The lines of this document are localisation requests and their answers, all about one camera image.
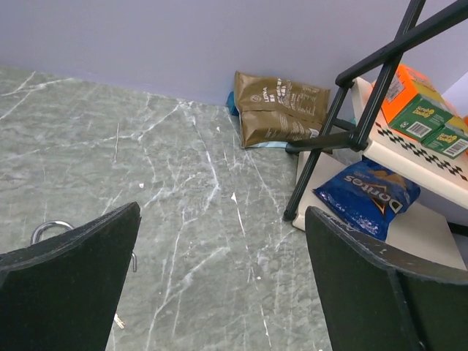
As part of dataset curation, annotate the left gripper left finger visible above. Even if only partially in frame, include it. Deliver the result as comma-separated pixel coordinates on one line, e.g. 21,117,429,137
1,202,141,350

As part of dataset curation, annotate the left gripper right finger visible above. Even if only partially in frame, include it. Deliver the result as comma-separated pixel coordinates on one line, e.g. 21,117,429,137
305,206,467,350

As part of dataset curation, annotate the blue snack bag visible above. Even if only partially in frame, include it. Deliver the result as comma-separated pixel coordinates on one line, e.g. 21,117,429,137
314,158,420,241

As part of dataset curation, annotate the beige three-tier shelf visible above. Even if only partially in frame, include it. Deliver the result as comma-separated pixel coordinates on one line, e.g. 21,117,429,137
283,0,468,271

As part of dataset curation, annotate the green box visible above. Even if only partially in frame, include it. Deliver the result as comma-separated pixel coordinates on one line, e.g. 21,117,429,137
381,64,454,142
422,116,468,159

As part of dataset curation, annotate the green box far left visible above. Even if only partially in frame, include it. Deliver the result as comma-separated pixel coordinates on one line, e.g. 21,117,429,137
381,64,454,142

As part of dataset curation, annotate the brown foil pouch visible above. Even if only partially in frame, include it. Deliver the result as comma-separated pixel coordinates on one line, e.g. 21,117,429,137
227,72,331,148

